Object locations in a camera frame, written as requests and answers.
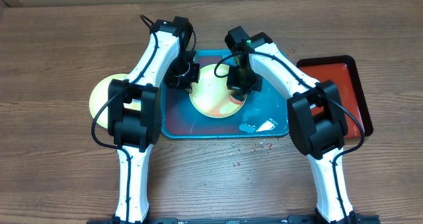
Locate green pink sponge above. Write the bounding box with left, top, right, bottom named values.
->
left=229, top=93, right=247, bottom=104

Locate yellow-green plate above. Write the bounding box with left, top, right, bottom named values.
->
left=89, top=73, right=141, bottom=129
left=189, top=64, right=246, bottom=118

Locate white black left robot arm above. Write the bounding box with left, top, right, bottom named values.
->
left=106, top=16, right=200, bottom=223

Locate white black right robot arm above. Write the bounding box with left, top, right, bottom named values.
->
left=225, top=26, right=360, bottom=223

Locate black tray red inside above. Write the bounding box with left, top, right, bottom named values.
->
left=297, top=55, right=373, bottom=137

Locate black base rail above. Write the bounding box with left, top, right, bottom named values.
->
left=87, top=213, right=381, bottom=224

